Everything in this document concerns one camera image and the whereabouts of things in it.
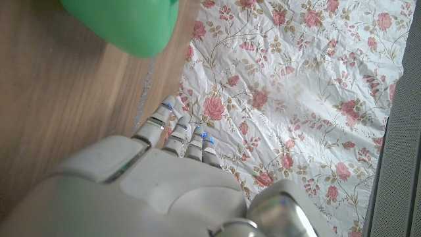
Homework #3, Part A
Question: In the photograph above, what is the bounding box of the floral backdrop cloth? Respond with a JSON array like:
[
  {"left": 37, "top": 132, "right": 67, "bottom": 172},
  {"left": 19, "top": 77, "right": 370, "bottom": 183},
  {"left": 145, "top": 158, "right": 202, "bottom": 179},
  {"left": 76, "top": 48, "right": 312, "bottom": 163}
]
[{"left": 164, "top": 0, "right": 417, "bottom": 237}]

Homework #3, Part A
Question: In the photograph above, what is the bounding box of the green ball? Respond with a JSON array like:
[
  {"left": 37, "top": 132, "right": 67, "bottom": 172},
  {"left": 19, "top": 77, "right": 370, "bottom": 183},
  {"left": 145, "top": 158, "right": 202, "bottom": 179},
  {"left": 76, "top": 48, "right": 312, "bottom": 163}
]
[{"left": 59, "top": 0, "right": 180, "bottom": 59}]

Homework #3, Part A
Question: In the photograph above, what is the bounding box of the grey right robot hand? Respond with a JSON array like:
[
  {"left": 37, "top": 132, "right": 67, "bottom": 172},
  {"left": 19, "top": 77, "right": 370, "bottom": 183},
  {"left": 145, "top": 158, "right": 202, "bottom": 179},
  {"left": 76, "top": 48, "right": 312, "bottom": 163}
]
[{"left": 0, "top": 95, "right": 333, "bottom": 237}]

